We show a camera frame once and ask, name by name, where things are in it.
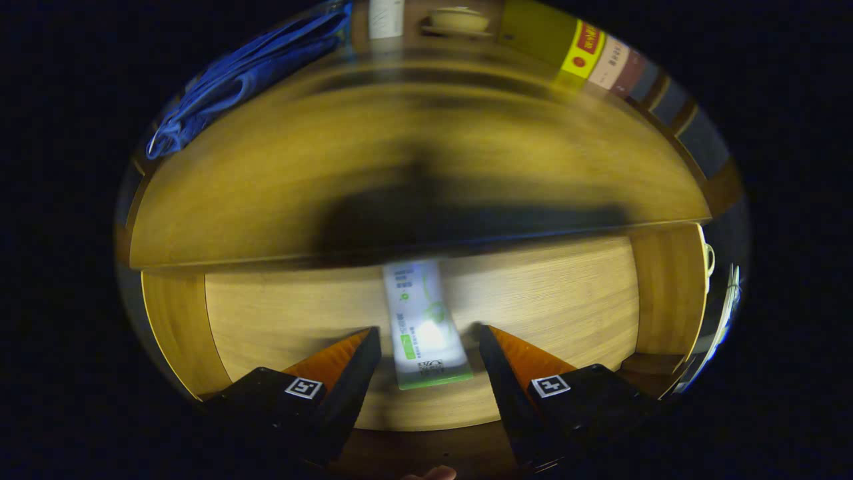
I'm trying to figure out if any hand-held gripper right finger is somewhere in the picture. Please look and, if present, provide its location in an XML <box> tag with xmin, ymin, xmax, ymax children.
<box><xmin>478</xmin><ymin>324</ymin><xmax>664</xmax><ymax>471</ymax></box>

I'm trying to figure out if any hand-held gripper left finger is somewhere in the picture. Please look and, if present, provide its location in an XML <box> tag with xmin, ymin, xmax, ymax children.
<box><xmin>200</xmin><ymin>325</ymin><xmax>383</xmax><ymax>467</ymax></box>

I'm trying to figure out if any brown wooden drawer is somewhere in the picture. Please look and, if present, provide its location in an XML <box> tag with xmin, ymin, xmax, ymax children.
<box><xmin>140</xmin><ymin>222</ymin><xmax>708</xmax><ymax>477</ymax></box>

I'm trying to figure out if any white tube with green label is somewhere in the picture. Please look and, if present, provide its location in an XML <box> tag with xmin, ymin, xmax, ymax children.
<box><xmin>382</xmin><ymin>260</ymin><xmax>474</xmax><ymax>391</ymax></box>

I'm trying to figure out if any wooden countertop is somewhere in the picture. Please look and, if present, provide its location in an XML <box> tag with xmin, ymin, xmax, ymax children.
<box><xmin>129</xmin><ymin>53</ymin><xmax>712</xmax><ymax>269</ymax></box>

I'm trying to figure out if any brown wooden cabinet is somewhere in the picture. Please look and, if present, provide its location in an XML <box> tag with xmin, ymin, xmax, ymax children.
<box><xmin>113</xmin><ymin>0</ymin><xmax>747</xmax><ymax>267</ymax></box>

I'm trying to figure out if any blue folded towel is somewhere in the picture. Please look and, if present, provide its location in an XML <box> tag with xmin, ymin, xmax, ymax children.
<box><xmin>145</xmin><ymin>3</ymin><xmax>353</xmax><ymax>161</ymax></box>

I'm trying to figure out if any brown book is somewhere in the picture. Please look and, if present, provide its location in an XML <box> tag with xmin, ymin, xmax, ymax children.
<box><xmin>610</xmin><ymin>48</ymin><xmax>648</xmax><ymax>99</ymax></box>

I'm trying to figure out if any orange and cream book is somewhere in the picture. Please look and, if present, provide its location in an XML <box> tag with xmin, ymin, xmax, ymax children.
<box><xmin>588</xmin><ymin>35</ymin><xmax>630</xmax><ymax>91</ymax></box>

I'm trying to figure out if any thick yellow book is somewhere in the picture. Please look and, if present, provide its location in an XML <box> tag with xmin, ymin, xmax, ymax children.
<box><xmin>498</xmin><ymin>0</ymin><xmax>608</xmax><ymax>81</ymax></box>

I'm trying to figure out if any beige saucer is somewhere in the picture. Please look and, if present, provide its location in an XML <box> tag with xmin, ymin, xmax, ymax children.
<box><xmin>420</xmin><ymin>25</ymin><xmax>495</xmax><ymax>38</ymax></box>

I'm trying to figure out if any white pump bottle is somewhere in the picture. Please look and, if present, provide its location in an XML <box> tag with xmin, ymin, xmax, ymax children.
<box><xmin>368</xmin><ymin>0</ymin><xmax>405</xmax><ymax>39</ymax></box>

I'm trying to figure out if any beige lidded tea cup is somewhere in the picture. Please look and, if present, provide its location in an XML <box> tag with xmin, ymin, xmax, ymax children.
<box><xmin>430</xmin><ymin>7</ymin><xmax>490</xmax><ymax>31</ymax></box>

